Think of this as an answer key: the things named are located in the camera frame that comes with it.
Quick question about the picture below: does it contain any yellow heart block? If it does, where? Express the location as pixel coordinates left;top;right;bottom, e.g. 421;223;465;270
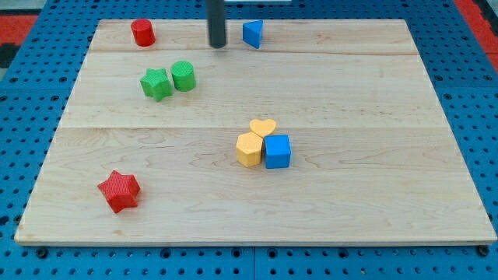
249;119;277;138

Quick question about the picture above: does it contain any blue triangle block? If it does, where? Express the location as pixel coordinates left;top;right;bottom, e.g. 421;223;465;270
242;20;264;49

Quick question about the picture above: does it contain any yellow hexagon block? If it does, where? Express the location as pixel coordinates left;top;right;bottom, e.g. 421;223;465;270
236;132;263;167

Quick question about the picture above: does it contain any blue cube block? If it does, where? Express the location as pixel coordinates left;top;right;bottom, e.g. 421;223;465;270
264;135;292;169

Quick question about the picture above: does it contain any light wooden board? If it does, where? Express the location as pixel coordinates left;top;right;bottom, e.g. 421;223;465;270
15;19;496;247

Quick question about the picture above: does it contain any green cylinder block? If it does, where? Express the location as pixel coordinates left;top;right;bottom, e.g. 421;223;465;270
170;61;196;92

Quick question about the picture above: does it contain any green star block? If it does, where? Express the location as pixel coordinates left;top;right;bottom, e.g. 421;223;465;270
140;68;172;102

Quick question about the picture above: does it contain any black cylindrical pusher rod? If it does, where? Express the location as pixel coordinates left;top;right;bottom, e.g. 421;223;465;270
205;0;226;49

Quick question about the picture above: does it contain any red star block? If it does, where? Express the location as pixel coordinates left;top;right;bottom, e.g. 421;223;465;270
97;170;141;213

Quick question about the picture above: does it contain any red cylinder block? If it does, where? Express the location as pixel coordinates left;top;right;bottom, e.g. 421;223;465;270
131;19;156;47

